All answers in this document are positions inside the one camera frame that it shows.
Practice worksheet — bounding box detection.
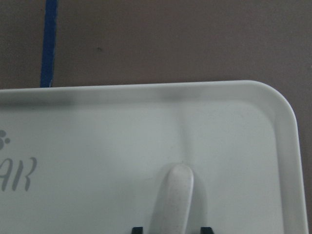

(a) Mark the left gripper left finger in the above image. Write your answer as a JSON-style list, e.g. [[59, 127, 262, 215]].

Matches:
[[132, 227, 143, 234]]

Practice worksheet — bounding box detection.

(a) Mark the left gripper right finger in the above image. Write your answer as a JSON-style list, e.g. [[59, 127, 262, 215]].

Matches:
[[200, 227, 213, 234]]

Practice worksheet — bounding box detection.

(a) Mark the white bear tray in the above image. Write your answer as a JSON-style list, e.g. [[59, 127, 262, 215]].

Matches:
[[0, 80, 309, 234]]

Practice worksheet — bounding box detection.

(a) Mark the white ceramic spoon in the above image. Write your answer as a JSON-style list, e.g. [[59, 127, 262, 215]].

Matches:
[[148, 164, 194, 234]]

